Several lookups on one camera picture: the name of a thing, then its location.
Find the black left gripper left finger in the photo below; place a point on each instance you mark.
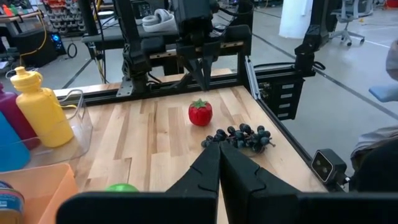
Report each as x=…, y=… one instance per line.
x=202, y=177

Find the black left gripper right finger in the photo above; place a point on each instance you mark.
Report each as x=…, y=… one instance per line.
x=248, y=180

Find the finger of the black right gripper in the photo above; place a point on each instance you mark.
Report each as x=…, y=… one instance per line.
x=196, y=71
x=208, y=70

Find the red toy strawberry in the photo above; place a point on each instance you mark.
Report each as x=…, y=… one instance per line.
x=200, y=115

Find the dark blue toy grape bunch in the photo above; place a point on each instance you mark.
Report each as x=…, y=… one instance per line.
x=239, y=135

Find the yellow squeeze bottle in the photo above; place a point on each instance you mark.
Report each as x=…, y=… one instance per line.
x=43, y=118

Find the magenta squeeze bottle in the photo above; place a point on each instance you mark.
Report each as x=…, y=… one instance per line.
x=12, y=118

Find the blue squeeze bottle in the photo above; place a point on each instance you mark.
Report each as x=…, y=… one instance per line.
x=12, y=149

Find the tin can blue label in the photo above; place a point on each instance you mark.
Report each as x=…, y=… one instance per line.
x=11, y=202

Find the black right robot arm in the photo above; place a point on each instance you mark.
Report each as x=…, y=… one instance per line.
x=133, y=46

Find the grey headphones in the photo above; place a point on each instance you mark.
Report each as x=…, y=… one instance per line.
x=158, y=23

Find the black controller box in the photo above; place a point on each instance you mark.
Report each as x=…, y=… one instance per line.
x=270, y=102

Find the green toy apple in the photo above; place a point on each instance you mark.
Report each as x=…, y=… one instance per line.
x=122, y=188

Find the black side desk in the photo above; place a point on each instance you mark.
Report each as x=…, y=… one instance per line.
x=105, y=37

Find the clear plastic bin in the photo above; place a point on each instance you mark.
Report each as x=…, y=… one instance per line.
x=79, y=137

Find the person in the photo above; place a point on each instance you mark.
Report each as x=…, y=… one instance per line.
x=373, y=138

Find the parts drawer rack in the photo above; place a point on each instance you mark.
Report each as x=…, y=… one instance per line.
x=62, y=15

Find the grey office chair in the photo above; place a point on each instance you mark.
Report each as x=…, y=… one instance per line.
x=348, y=12

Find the orange plastic bin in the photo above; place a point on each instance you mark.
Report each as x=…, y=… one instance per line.
x=46, y=193

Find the black floor box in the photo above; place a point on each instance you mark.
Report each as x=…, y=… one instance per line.
x=31, y=46

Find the black aluminium table frame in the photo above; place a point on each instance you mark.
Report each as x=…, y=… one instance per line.
x=227, y=81

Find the table-level camera box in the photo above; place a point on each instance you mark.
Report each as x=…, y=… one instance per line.
x=329, y=166

